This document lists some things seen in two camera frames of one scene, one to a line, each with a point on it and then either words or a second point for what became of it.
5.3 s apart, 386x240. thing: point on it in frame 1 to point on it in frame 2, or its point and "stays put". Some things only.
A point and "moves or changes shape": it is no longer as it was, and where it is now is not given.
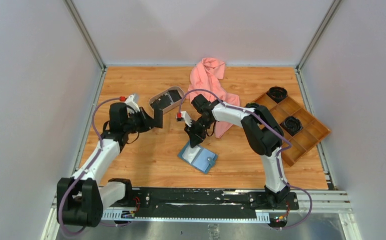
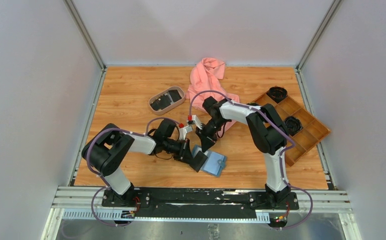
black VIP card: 158,118 to 198,161
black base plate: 205,202 stays put
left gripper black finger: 145,114 to 186,156
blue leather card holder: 198,157 moves or changes shape
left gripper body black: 137,122 to 175,147
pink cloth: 204,80 stays put
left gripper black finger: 158,118 to 198,161
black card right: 175,95 stays put
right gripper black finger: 195,137 to 206,143
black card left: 162,102 stays put
